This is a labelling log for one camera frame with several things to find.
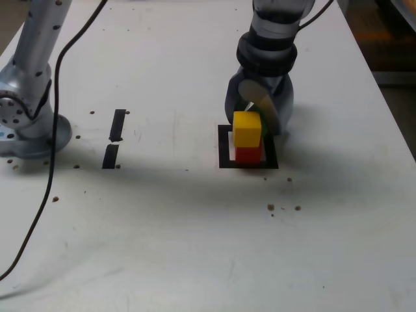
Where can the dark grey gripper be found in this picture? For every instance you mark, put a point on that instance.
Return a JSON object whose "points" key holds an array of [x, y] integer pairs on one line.
{"points": [[263, 81]]}

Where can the green cube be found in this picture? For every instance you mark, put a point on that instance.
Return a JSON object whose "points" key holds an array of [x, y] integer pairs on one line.
{"points": [[264, 130]]}

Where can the yellow cube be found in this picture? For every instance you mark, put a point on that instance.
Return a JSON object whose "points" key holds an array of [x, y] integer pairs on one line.
{"points": [[247, 130]]}

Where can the red cube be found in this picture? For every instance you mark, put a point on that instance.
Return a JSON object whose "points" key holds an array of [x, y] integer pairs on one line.
{"points": [[248, 155]]}

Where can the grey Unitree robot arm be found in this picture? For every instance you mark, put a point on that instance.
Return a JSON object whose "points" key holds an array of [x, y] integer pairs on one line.
{"points": [[32, 65]]}

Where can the black tape square outline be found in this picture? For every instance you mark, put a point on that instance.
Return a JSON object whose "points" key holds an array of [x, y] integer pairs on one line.
{"points": [[224, 146]]}

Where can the black tape strip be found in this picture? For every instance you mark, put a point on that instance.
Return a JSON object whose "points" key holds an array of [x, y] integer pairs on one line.
{"points": [[116, 126]]}

